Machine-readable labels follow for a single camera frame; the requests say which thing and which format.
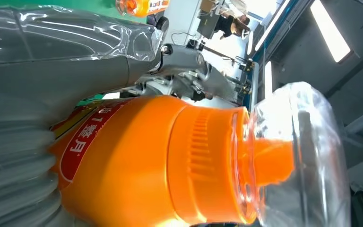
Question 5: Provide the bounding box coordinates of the seated person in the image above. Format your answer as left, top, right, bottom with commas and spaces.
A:
214, 14, 251, 40

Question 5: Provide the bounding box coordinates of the grey laptop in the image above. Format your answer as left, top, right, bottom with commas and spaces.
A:
196, 12, 221, 40

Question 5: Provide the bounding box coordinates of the ceiling light panel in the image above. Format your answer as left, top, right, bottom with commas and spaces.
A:
310, 0, 353, 64

